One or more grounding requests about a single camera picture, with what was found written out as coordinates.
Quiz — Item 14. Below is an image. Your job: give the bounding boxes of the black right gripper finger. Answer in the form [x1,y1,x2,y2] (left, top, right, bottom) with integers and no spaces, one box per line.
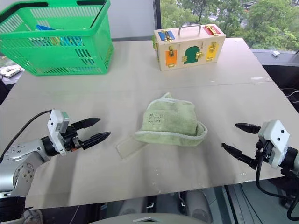
[235,123,262,135]
[221,143,257,168]

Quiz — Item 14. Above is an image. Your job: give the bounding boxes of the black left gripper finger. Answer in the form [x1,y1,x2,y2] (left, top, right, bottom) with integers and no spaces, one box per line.
[70,118,101,131]
[81,132,112,150]

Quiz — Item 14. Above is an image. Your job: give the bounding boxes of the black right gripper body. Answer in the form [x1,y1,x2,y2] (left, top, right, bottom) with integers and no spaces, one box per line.
[251,137,274,170]

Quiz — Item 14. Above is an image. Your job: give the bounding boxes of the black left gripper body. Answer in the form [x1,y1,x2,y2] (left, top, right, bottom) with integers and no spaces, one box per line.
[61,125,85,152]

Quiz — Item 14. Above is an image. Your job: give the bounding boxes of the light green towel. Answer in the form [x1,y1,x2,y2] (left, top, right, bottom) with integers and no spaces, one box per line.
[134,92,208,147]

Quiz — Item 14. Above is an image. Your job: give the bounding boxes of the white flat device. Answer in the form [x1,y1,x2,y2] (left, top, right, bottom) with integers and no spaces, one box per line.
[0,66,25,79]

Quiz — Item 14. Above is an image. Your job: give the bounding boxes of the green plastic shopping basket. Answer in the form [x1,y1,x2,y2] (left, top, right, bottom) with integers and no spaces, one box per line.
[0,0,114,77]

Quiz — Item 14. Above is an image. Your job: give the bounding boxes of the wooden lock box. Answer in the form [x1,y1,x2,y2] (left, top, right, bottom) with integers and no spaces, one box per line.
[153,24,227,72]

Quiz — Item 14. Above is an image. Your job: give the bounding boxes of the blue packet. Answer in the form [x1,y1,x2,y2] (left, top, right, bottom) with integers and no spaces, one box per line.
[35,24,57,31]

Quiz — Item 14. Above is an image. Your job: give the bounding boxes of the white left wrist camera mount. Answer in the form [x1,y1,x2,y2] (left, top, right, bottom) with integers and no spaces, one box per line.
[47,109,71,156]

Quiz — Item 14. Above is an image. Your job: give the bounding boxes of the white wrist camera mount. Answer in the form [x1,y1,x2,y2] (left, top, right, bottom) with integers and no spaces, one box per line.
[47,109,71,156]
[257,120,291,168]

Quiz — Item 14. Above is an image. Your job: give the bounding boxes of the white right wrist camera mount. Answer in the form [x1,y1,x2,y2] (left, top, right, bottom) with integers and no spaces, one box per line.
[257,120,291,168]

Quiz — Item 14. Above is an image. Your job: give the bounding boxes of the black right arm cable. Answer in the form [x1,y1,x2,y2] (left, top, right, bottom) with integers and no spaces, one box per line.
[255,140,299,220]

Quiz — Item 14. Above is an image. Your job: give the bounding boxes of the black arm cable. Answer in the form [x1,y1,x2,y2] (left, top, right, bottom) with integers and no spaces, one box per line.
[0,110,52,159]
[255,140,299,220]

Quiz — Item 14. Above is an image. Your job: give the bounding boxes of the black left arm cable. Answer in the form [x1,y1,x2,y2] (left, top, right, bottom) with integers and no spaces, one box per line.
[0,110,52,159]

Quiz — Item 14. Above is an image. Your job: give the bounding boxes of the thin loose cables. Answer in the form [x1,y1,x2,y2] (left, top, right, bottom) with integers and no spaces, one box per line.
[280,88,299,104]

